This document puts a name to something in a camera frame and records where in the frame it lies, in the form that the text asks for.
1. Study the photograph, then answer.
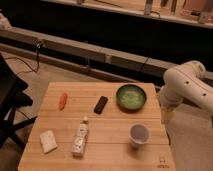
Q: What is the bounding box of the orange carrot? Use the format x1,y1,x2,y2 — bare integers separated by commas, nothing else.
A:
59,93,68,110

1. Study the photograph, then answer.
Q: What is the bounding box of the long metal rail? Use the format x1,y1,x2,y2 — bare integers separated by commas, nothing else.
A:
0,27,213,88

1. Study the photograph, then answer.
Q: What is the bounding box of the black cable on floor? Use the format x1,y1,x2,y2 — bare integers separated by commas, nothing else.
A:
4,39,45,76

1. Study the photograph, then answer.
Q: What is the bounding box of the green bowl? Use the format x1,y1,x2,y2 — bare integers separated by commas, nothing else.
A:
116,84,147,111

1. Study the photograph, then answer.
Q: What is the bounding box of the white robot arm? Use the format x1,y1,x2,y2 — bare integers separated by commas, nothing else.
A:
158,61,213,124

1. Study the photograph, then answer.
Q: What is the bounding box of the black rectangular block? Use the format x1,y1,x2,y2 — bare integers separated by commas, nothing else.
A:
94,96,108,114

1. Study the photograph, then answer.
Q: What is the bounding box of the white plastic bottle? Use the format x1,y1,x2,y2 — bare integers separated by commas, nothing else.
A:
72,116,89,157

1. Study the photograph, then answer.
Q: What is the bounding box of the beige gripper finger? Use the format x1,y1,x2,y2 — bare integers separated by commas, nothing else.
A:
162,109,174,124

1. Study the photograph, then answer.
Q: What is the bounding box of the white sponge block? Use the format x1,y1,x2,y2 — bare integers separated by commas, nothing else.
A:
40,130,57,154

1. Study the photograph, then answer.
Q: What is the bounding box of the black office chair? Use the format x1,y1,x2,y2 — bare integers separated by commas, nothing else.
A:
0,53,36,149

